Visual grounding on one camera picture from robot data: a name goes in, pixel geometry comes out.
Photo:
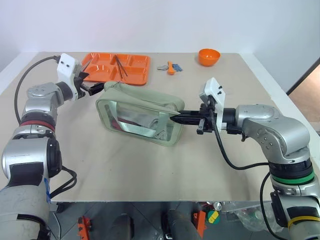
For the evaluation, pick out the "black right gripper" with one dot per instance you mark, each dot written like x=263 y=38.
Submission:
x=207 y=117

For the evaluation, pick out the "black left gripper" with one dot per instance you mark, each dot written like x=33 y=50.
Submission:
x=80 y=83

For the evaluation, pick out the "green pouch with clear window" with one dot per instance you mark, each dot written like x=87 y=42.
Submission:
x=140 y=112

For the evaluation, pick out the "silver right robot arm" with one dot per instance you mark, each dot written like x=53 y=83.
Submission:
x=280 y=140

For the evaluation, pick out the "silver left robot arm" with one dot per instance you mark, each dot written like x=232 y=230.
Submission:
x=37 y=160

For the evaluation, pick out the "orange compartment tray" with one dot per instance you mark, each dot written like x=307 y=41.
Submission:
x=105 y=71

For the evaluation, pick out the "black chopstick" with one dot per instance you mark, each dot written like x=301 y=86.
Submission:
x=123 y=67
x=119 y=66

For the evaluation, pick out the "small blue piece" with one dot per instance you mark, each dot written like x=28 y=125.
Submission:
x=177 y=67

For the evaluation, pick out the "small orange spoon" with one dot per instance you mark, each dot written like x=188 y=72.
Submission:
x=170 y=68

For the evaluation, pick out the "small grey metal piece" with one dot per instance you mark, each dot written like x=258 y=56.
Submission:
x=162 y=67

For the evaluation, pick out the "orange plastic bowl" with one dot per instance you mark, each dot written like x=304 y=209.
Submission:
x=209 y=57

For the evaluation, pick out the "green and yellow round sticker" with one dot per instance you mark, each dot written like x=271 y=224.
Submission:
x=213 y=217

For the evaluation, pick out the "dark grey rounded shape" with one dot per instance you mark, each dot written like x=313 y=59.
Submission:
x=125 y=223
x=181 y=223

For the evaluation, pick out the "clear plastic bag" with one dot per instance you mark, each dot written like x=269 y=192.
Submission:
x=246 y=212

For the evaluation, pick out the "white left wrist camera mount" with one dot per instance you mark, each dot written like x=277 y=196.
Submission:
x=65 y=67

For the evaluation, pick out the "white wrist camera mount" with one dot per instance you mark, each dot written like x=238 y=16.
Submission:
x=65 y=67
x=215 y=91

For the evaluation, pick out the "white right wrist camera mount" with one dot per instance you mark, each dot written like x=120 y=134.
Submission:
x=215 y=91

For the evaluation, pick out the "orange bracket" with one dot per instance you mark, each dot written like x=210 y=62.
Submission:
x=200 y=220
x=83 y=226

